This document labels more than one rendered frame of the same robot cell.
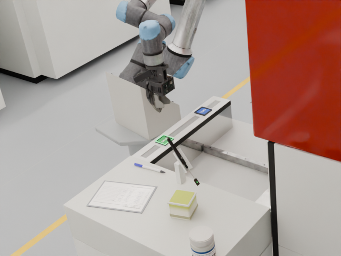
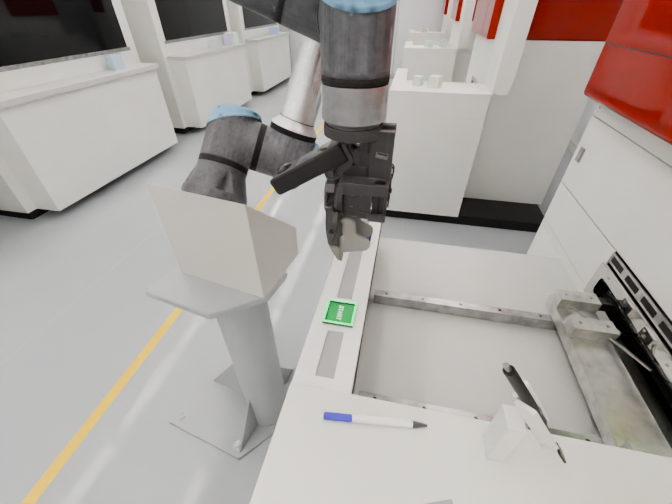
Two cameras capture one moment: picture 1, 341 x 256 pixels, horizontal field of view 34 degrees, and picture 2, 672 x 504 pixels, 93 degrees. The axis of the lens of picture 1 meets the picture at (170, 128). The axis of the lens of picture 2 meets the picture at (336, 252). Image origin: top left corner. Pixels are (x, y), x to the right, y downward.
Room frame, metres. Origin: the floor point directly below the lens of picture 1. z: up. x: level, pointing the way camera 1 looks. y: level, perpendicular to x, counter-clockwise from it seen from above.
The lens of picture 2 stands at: (1.59, 0.25, 1.42)
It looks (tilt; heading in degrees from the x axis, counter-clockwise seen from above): 38 degrees down; 328
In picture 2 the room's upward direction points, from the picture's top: straight up
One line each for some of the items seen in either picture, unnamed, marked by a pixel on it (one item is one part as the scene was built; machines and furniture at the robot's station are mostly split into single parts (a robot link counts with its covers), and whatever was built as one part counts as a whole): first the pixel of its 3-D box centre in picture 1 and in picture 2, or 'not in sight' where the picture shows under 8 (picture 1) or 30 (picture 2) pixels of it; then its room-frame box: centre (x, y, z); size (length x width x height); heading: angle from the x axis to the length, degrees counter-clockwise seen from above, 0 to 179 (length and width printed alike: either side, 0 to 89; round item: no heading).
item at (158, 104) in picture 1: (159, 104); (350, 242); (1.89, 0.03, 1.14); 0.06 x 0.03 x 0.09; 46
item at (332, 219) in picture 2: (151, 93); (334, 216); (1.90, 0.05, 1.19); 0.05 x 0.02 x 0.09; 136
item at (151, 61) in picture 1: (154, 57); (354, 103); (1.91, 0.02, 1.33); 0.08 x 0.08 x 0.05
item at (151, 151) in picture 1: (185, 140); (350, 292); (2.01, -0.06, 0.89); 0.55 x 0.09 x 0.14; 136
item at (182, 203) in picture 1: (183, 204); not in sight; (1.44, 0.00, 1.00); 0.07 x 0.07 x 0.07; 63
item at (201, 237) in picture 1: (202, 245); not in sight; (1.23, -0.04, 1.01); 0.07 x 0.07 x 0.10
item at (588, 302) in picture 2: not in sight; (576, 300); (1.72, -0.47, 0.89); 0.08 x 0.03 x 0.03; 46
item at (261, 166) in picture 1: (254, 164); (478, 311); (1.84, -0.31, 0.84); 0.50 x 0.02 x 0.03; 46
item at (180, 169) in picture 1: (182, 167); (524, 428); (1.61, -0.02, 1.03); 0.06 x 0.04 x 0.13; 46
